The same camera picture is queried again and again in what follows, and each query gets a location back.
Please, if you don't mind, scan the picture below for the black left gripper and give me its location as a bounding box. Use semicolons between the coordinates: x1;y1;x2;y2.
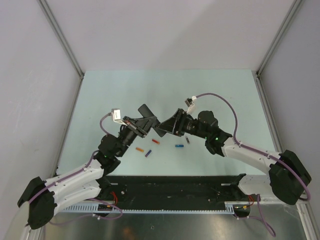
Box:
115;115;156;158

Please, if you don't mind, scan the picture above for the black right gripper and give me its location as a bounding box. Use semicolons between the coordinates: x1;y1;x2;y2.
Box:
156;108;209;140

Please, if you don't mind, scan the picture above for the black remote control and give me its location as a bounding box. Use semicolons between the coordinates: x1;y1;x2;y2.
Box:
138;104;166;138

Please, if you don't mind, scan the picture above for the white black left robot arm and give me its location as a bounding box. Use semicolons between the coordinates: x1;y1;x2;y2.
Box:
17;115;158;230

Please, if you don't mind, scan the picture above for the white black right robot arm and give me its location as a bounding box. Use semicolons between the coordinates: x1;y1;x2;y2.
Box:
156;108;312;205

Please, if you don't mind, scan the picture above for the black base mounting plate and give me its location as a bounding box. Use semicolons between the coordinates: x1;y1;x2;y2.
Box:
97;174;257;212

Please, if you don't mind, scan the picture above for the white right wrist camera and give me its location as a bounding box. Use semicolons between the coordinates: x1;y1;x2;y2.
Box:
184;96;197;115

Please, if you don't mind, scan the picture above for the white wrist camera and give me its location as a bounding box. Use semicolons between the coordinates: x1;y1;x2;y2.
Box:
184;96;197;115
111;108;126;126

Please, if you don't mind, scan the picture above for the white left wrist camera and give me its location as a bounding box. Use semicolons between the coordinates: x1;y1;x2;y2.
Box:
111;108;126;126

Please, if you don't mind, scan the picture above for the right aluminium frame post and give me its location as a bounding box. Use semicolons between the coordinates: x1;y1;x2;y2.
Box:
254;0;305;76

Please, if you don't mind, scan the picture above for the aluminium frame post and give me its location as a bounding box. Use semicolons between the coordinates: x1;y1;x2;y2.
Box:
37;0;85;80
254;0;305;76

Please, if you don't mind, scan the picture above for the grey slotted cable duct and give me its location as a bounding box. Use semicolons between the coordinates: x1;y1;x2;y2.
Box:
57;201;251;215

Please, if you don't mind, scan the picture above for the left aluminium frame post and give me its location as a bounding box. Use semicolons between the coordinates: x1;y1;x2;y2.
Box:
37;0;85;80

